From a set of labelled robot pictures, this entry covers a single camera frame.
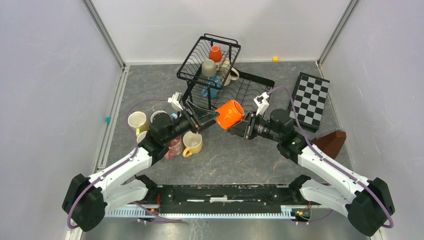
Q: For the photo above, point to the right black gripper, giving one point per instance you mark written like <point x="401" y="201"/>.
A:
<point x="245" y="129"/>

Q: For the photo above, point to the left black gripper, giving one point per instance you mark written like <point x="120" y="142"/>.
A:
<point x="204" y="118"/>

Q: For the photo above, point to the orange cup rack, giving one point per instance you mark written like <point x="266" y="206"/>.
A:
<point x="215" y="54"/>
<point x="230" y="114"/>

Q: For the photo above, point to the yellow mug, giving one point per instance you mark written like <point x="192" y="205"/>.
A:
<point x="193" y="143"/>

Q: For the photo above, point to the pink speckled mug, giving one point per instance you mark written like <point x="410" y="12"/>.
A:
<point x="175" y="148"/>

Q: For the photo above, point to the salmon floral mug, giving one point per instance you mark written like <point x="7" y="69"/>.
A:
<point x="159" y="115"/>

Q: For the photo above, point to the white patterned mug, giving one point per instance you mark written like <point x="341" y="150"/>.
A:
<point x="227" y="73"/>

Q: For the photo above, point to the pink faceted mug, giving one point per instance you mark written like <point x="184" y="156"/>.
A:
<point x="141" y="136"/>

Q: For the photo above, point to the yellow-green faceted mug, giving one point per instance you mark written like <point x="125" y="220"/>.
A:
<point x="139" y="122"/>

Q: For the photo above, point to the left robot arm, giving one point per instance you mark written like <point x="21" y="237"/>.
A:
<point x="89" y="198"/>

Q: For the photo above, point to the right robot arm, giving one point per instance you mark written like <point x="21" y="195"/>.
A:
<point x="366" y="203"/>

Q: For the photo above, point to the orange cup top rack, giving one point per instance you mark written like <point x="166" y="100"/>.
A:
<point x="215" y="54"/>

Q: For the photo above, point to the blue ribbed mug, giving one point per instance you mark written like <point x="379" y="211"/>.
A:
<point x="214" y="87"/>

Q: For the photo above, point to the beige grey mug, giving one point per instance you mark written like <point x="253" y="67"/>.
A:
<point x="209" y="68"/>

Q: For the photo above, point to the checkerboard calibration board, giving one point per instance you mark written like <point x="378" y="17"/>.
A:
<point x="309" y="96"/>

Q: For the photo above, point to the brown wooden stand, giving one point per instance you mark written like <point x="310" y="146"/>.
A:
<point x="331" y="143"/>

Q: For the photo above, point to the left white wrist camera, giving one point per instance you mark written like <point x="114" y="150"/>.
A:
<point x="175" y="101"/>

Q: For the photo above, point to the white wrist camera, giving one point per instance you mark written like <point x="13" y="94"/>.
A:
<point x="175" y="101"/>
<point x="262" y="103"/>

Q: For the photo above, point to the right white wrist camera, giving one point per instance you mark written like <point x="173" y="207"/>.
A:
<point x="262" y="103"/>

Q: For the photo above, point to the black wire dish rack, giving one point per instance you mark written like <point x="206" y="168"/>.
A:
<point x="243" y="90"/>

